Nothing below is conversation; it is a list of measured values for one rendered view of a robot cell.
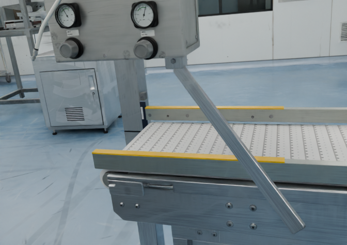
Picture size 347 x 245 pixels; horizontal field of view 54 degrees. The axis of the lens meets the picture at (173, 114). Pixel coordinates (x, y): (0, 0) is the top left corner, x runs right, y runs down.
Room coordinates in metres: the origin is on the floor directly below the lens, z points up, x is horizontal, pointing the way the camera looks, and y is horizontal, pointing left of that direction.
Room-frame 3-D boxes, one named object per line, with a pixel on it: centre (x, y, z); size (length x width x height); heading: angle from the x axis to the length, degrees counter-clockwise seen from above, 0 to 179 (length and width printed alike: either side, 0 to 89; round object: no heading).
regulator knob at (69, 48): (0.54, 0.15, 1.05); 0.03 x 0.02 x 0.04; 72
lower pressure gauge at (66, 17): (0.54, 0.14, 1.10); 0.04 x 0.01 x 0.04; 72
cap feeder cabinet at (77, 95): (3.28, 0.87, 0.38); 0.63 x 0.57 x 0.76; 80
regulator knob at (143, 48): (0.50, 0.03, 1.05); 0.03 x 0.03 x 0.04; 72
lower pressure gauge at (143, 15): (0.50, 0.03, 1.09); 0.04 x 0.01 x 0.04; 72
